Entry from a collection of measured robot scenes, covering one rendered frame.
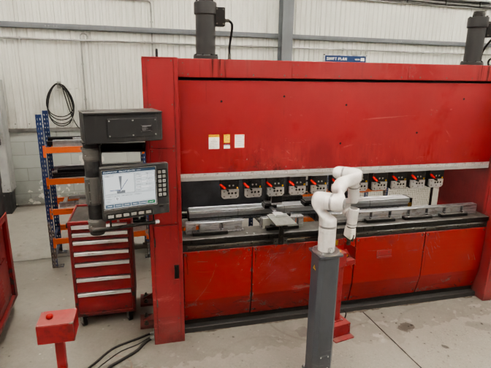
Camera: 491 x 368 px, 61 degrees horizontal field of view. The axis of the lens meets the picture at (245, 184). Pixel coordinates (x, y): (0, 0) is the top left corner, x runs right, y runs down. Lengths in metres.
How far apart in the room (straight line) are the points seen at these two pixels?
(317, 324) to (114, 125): 1.95
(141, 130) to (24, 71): 4.79
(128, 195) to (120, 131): 0.43
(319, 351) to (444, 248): 1.83
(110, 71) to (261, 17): 2.77
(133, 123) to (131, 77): 4.57
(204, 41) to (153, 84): 0.58
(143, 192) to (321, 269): 1.32
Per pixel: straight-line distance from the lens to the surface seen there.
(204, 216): 3.79
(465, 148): 4.45
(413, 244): 4.28
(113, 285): 3.89
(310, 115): 3.55
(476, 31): 4.48
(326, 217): 2.86
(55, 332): 2.73
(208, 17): 3.40
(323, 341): 3.25
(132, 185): 2.84
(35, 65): 7.42
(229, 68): 3.32
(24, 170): 7.65
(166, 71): 3.06
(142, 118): 2.81
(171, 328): 3.69
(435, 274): 4.60
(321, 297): 3.04
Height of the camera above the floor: 2.20
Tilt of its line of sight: 15 degrees down
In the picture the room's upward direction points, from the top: 1 degrees clockwise
